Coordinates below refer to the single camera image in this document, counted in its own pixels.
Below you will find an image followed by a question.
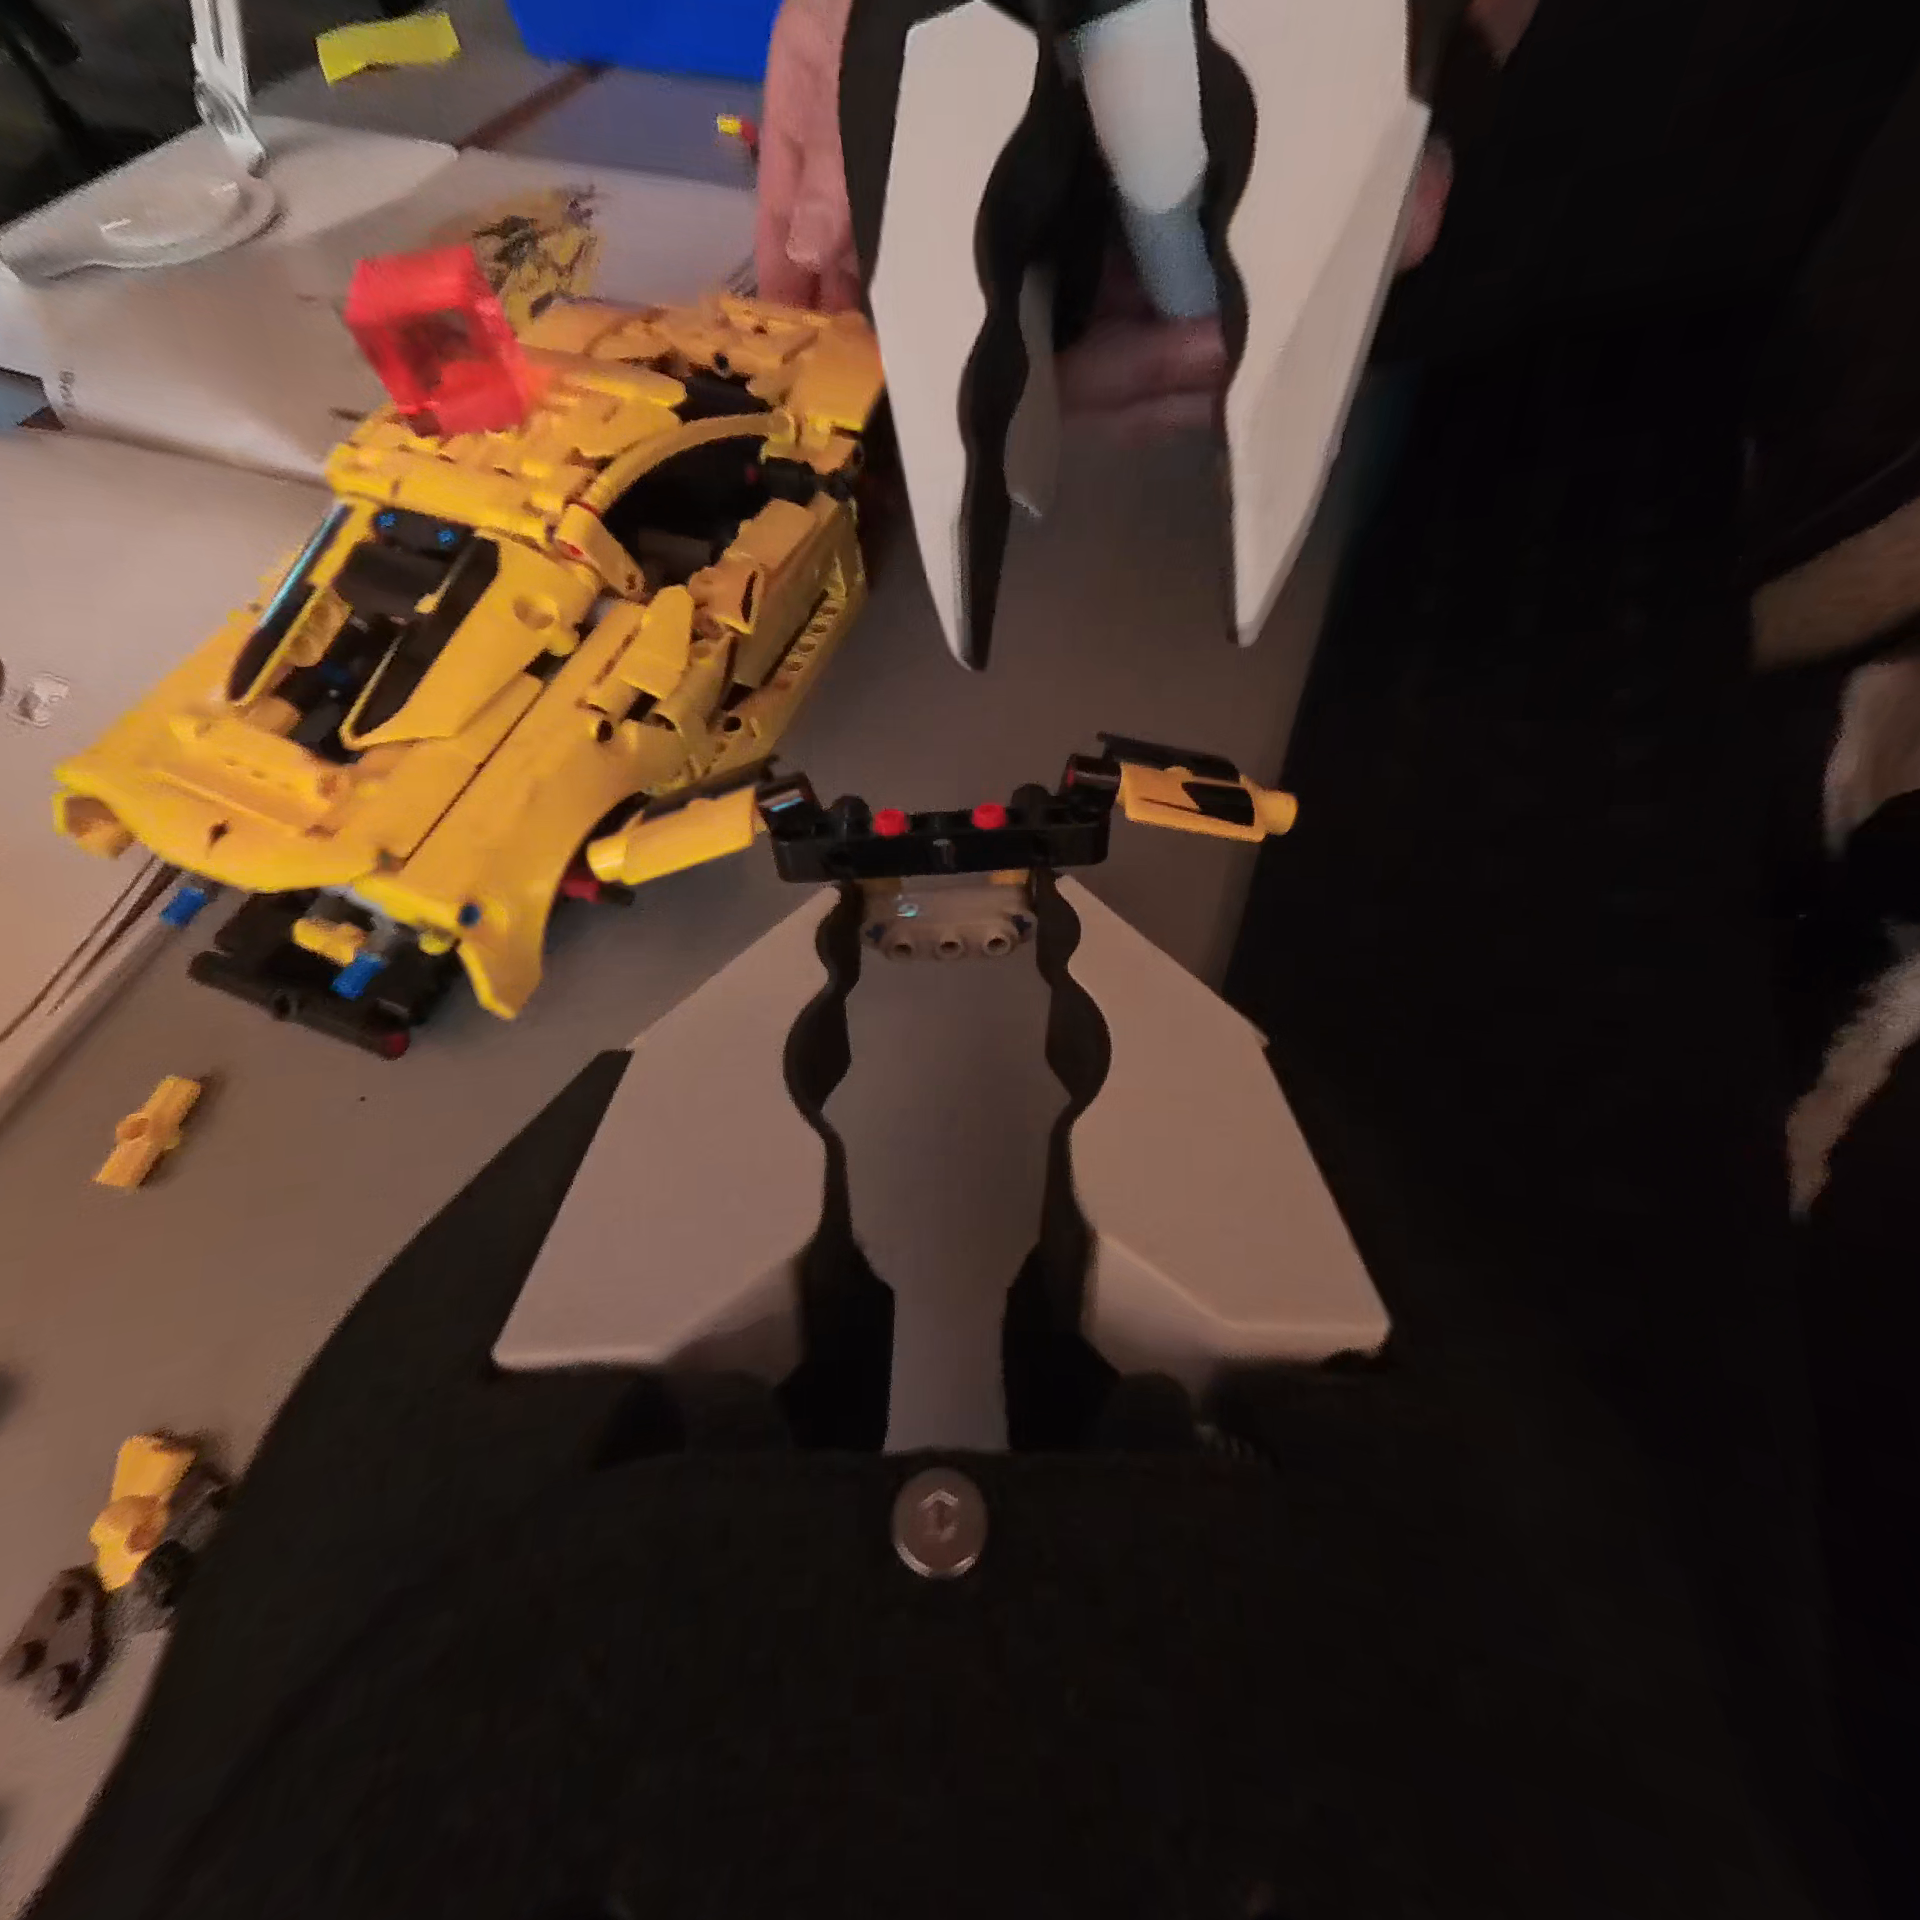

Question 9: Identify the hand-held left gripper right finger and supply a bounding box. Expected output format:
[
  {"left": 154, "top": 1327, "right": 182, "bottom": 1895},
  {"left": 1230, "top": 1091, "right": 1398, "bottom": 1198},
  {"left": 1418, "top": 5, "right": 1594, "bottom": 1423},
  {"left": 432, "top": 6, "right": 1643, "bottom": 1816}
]
[{"left": 1000, "top": 878, "right": 1395, "bottom": 1448}]

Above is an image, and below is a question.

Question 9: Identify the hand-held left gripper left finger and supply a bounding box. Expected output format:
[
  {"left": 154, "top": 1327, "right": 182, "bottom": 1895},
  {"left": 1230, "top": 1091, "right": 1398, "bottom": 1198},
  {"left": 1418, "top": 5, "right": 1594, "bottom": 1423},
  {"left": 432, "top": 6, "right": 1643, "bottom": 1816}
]
[{"left": 492, "top": 883, "right": 890, "bottom": 1448}]

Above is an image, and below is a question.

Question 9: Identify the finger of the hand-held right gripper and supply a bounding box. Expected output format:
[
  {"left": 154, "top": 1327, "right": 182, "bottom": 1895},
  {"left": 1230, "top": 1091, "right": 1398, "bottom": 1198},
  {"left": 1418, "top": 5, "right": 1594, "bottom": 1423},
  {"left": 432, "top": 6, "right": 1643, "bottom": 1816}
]
[
  {"left": 1191, "top": 0, "right": 1434, "bottom": 646},
  {"left": 837, "top": 0, "right": 1063, "bottom": 671}
]

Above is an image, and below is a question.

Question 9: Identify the black yellow brick subassembly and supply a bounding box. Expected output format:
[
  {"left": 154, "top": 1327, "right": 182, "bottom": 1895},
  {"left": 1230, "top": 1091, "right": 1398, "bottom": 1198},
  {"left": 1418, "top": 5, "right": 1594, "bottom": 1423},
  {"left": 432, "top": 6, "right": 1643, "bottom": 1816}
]
[{"left": 586, "top": 731, "right": 1299, "bottom": 968}]

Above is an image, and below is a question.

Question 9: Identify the grey desk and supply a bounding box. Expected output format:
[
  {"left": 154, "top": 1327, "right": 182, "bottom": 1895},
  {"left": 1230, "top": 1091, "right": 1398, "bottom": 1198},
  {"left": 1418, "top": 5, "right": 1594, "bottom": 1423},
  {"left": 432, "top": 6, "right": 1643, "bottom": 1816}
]
[{"left": 0, "top": 58, "right": 1352, "bottom": 1920}]

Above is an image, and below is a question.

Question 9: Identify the person's right hand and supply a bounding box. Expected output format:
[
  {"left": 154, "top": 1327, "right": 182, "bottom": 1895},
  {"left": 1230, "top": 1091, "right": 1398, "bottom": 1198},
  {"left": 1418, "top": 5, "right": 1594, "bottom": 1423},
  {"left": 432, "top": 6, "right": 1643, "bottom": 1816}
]
[{"left": 755, "top": 0, "right": 1234, "bottom": 441}]

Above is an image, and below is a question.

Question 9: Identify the blue plastic bin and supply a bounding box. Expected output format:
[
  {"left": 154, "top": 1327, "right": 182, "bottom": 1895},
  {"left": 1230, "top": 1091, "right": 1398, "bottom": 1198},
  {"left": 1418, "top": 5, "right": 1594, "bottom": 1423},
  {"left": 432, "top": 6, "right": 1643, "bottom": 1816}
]
[{"left": 502, "top": 0, "right": 781, "bottom": 83}]

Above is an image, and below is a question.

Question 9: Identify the person's torso in jacket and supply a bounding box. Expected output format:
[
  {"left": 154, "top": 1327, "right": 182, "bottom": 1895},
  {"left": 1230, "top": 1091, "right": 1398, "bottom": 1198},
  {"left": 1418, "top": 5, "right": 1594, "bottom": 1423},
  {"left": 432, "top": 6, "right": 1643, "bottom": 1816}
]
[{"left": 1223, "top": 0, "right": 1920, "bottom": 1920}]

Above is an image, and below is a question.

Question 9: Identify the red transparent brick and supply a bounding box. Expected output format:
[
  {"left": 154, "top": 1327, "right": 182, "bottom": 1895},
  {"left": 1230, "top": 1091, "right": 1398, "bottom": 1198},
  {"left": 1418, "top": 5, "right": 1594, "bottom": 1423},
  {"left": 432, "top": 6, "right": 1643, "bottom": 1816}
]
[{"left": 343, "top": 246, "right": 530, "bottom": 435}]

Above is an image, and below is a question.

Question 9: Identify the yellow brick car model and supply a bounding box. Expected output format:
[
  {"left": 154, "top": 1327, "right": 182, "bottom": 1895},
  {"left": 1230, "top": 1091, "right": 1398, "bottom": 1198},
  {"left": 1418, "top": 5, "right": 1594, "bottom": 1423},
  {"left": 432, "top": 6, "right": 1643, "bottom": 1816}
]
[{"left": 53, "top": 293, "right": 887, "bottom": 1057}]

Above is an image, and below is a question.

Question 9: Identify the yellow brick connector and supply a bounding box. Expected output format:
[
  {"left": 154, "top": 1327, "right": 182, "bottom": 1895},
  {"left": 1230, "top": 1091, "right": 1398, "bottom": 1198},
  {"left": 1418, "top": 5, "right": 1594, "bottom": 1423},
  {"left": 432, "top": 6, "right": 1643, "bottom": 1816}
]
[{"left": 94, "top": 1074, "right": 203, "bottom": 1191}]

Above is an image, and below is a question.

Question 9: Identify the yellow tape strip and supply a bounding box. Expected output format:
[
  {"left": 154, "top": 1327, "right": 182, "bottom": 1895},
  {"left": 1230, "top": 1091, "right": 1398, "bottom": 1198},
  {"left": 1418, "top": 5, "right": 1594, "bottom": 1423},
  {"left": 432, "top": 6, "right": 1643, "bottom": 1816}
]
[{"left": 316, "top": 11, "right": 463, "bottom": 83}]

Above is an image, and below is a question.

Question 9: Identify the yellow black brick part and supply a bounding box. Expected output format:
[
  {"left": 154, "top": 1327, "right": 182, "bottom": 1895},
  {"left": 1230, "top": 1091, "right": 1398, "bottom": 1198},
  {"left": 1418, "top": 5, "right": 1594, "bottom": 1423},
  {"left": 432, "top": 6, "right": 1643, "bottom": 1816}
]
[{"left": 82, "top": 1430, "right": 234, "bottom": 1637}]

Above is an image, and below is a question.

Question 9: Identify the open instruction booklet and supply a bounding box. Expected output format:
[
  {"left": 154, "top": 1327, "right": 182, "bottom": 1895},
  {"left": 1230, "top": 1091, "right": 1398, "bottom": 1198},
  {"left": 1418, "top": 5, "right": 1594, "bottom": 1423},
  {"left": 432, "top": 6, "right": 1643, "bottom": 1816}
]
[{"left": 0, "top": 141, "right": 767, "bottom": 1119}]

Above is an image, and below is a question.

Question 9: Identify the dark brown brick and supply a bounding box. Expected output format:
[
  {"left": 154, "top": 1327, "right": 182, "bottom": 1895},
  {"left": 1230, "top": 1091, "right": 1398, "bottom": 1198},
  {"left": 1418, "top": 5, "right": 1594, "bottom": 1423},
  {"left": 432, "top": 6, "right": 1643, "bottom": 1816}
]
[{"left": 0, "top": 1568, "right": 110, "bottom": 1720}]

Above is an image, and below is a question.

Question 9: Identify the wooden book stand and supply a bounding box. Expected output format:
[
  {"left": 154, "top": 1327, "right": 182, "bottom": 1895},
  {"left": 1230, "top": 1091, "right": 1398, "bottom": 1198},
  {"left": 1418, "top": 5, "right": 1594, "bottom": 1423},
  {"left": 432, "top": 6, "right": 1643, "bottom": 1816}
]
[{"left": 0, "top": 0, "right": 460, "bottom": 290}]

